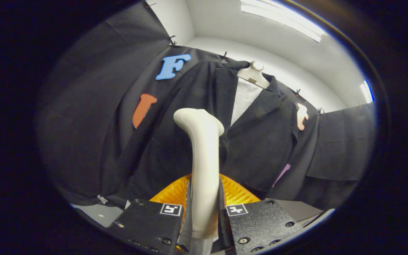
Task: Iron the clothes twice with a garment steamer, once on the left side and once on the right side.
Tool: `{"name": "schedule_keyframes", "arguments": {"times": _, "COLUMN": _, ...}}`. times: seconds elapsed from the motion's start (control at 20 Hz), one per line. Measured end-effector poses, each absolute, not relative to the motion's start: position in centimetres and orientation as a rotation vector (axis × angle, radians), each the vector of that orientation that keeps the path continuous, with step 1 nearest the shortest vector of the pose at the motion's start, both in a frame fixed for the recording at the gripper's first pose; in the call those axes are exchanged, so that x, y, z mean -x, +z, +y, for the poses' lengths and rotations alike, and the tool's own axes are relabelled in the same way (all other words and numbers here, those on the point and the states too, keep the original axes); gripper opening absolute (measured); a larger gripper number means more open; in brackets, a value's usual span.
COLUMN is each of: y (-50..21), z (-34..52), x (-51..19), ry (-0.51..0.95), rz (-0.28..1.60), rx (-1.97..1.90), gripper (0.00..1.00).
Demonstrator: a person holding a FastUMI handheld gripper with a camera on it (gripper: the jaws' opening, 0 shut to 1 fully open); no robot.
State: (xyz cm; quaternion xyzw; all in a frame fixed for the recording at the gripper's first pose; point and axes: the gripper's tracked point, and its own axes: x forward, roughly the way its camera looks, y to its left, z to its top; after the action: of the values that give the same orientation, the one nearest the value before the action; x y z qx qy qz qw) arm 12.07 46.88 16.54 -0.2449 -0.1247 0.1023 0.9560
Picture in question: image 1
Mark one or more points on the ceiling light panel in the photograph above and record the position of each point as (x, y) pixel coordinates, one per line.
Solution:
(282, 19)
(366, 91)

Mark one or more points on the white garment steamer head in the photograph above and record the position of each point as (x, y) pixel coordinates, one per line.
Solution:
(204, 170)

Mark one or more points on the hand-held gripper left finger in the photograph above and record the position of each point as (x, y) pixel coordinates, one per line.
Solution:
(187, 226)

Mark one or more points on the white cloth tie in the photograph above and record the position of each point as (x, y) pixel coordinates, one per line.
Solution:
(102, 199)

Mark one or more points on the white clothes hanger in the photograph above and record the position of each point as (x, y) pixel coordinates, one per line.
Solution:
(255, 76)

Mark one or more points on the black suit jacket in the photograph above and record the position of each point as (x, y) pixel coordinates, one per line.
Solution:
(260, 141)

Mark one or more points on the white shirt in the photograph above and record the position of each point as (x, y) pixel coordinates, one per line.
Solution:
(244, 99)

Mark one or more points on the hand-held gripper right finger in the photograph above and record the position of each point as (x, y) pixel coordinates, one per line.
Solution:
(224, 226)

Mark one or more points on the black backdrop cloth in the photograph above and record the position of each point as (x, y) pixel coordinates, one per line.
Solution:
(94, 88)

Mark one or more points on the grey cabinet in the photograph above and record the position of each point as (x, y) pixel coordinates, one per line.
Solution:
(296, 209)

